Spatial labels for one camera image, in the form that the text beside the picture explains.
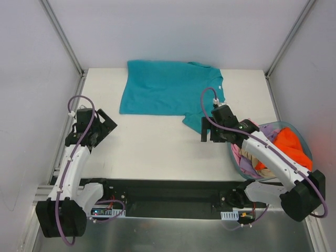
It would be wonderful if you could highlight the teal t shirt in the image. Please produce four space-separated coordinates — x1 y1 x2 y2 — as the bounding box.
119 60 226 133

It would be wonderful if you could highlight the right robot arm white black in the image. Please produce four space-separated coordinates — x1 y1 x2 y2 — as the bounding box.
201 99 329 222

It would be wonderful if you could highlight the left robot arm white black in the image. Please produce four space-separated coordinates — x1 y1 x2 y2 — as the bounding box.
35 108 117 238

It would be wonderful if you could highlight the pink t shirt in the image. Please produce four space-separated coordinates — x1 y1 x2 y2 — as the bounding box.
230 118 263 169

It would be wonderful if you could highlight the lavender t shirt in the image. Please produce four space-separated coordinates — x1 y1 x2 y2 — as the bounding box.
238 124 280 179

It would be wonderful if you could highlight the beige t shirt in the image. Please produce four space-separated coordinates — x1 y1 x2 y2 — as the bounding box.
241 162 275 179

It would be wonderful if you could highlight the orange t shirt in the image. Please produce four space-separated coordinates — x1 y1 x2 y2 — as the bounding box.
260 125 313 171

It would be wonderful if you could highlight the translucent blue laundry basket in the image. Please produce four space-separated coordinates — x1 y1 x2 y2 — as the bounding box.
229 121 312 180

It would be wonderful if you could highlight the left white cable duct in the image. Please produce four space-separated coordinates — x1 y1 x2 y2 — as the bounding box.
90 208 126 218

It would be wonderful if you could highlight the white cable duct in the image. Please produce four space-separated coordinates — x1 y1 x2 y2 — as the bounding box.
220 211 239 221
90 208 126 218

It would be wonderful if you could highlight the front aluminium rail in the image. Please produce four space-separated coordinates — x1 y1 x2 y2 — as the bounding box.
32 185 54 206

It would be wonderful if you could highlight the right white cable duct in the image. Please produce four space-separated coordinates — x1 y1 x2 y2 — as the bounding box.
220 211 239 221

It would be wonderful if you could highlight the left aluminium frame post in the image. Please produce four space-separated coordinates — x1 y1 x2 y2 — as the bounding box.
39 0 85 76

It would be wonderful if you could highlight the aluminium frame post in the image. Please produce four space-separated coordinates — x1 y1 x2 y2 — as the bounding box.
265 0 317 80
39 0 85 76

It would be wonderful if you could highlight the right aluminium frame post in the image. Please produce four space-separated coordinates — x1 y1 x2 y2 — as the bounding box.
265 0 317 80

